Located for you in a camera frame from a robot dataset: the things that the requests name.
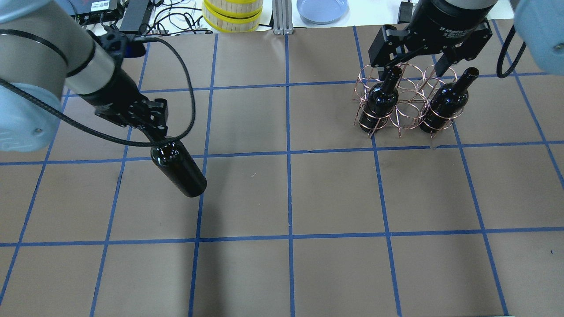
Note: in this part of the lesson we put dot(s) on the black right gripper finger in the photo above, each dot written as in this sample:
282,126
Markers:
467,50
393,46

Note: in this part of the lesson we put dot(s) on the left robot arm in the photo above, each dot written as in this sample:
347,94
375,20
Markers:
43,51

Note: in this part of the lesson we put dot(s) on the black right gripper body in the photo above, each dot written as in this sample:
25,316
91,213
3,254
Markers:
446,20

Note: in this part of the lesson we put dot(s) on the black power adapter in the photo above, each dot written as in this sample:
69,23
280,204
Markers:
136,17

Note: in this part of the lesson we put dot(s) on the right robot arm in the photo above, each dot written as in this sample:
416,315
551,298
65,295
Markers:
539,24

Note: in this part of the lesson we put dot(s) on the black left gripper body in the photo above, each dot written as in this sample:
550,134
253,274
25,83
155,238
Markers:
115,93

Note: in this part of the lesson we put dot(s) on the copper wire wine basket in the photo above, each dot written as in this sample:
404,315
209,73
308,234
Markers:
415,94

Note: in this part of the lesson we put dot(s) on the aluminium frame post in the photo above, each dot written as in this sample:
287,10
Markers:
282,17

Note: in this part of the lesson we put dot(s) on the blue plate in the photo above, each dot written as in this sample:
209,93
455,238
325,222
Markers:
322,12

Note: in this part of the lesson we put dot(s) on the yellow rimmed wooden basket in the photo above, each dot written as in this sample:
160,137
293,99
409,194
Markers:
232,16

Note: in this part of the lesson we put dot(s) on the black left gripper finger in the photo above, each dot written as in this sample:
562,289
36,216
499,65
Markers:
156,135
154,111

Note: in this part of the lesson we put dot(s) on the black electronics box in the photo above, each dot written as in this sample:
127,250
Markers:
87,12

